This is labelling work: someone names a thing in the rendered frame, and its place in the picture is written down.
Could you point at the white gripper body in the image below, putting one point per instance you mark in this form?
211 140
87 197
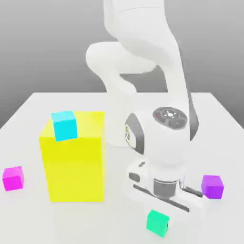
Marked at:
192 205

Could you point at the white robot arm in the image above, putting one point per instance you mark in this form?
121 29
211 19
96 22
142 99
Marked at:
152 57

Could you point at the small purple cube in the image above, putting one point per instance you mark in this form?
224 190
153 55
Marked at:
212 187

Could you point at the small green cube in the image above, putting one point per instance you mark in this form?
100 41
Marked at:
157 224

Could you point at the small cyan cube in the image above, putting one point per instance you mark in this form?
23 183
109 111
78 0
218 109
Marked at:
64 125

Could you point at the small magenta cube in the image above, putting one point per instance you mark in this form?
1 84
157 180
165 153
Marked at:
13 179

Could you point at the large yellow box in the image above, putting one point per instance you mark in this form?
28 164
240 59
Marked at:
74 167

